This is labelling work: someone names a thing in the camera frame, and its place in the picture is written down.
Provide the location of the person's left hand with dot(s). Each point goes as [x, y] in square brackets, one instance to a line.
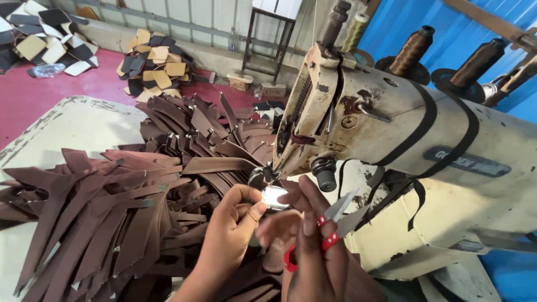
[226, 235]

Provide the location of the person's right hand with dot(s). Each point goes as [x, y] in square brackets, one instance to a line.
[316, 268]

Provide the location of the cream industrial sewing machine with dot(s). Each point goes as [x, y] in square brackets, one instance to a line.
[419, 138]

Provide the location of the black elastic band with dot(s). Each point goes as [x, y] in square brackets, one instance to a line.
[461, 147]
[419, 126]

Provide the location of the pile of tan black soles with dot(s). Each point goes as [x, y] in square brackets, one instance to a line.
[157, 65]

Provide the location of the clear water bottle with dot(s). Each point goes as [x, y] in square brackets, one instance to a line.
[233, 41]

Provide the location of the copper brown thread spool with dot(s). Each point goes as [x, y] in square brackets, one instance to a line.
[412, 51]

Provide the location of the dark brown thread spool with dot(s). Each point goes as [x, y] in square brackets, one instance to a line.
[478, 63]
[334, 23]

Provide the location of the olive green thread spool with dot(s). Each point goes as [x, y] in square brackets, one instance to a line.
[355, 32]

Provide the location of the crumpled clear plastic bottle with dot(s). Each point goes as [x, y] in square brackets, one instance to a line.
[46, 70]

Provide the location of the heap of black cream soles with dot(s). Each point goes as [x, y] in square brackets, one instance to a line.
[42, 37]

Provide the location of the wooden thread stand bar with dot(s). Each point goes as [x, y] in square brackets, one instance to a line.
[491, 22]

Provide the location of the dark metal frame stand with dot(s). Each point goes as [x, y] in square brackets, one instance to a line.
[289, 46]

